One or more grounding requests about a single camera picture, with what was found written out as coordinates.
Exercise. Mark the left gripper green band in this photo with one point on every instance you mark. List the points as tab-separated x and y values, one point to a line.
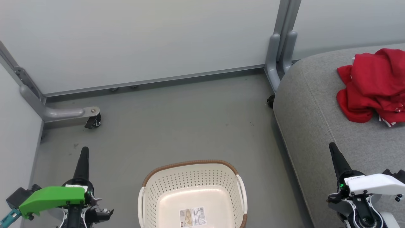
50	196

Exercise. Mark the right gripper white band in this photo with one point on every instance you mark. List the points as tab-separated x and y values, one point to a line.
376	185

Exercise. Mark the red garment with white trim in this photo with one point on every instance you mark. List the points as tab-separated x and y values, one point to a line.
357	104

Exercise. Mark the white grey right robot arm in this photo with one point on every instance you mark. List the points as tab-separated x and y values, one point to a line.
360	212

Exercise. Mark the cream perforated laundry basket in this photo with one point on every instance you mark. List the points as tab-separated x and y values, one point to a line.
190	186

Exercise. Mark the basket product label sticker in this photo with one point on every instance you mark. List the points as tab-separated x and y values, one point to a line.
192	217

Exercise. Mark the grey fabric sofa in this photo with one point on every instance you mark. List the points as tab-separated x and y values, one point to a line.
316	126

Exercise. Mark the small black caster wheel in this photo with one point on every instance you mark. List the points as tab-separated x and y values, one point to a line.
271	101

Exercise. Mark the black caster wheel with bracket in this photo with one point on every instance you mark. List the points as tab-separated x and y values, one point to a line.
93	122

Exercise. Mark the grey partition foot bracket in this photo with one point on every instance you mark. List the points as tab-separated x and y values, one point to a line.
60	112

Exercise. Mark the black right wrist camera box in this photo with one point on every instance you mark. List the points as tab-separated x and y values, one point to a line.
395	175

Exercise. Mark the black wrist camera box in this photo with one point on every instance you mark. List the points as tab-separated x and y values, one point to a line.
19	194
395	175

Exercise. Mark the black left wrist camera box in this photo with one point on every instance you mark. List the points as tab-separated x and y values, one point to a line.
19	194

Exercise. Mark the grey partition bottom rail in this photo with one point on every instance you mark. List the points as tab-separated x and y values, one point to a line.
158	80

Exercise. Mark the grey partition upright post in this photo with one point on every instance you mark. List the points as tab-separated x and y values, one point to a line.
278	53

